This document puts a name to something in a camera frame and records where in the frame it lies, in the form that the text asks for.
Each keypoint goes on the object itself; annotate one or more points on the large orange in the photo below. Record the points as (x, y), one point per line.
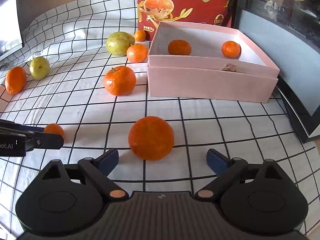
(15, 80)

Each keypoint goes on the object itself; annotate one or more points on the yellow-green apple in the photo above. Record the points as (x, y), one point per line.
(39, 68)

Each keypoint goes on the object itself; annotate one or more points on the small tangerine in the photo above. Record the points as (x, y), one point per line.
(54, 129)

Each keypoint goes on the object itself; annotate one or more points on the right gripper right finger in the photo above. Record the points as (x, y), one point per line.
(228, 172)

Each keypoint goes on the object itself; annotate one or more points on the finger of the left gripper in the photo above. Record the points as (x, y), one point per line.
(43, 141)

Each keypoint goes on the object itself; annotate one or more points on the tangerine beside pear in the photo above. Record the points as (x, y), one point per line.
(137, 53)

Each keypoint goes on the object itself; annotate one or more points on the black framed appliance right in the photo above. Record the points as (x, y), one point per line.
(288, 32)

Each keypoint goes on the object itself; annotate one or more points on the tiny kumquat by bag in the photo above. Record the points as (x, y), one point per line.
(140, 36)

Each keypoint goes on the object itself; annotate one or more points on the pink cardboard box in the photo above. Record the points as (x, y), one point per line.
(206, 73)

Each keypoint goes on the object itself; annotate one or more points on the medium tangerine with leaf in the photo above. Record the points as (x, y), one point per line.
(119, 81)

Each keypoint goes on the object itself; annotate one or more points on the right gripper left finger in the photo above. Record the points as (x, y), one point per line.
(96, 172)

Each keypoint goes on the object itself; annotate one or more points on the black monitor left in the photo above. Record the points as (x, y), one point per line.
(10, 33)

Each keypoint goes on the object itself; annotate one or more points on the red snack bag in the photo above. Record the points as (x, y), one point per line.
(152, 12)

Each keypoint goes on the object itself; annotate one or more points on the white black grid tablecloth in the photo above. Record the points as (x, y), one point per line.
(101, 101)

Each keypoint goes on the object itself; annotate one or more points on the green pear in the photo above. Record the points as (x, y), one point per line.
(117, 43)

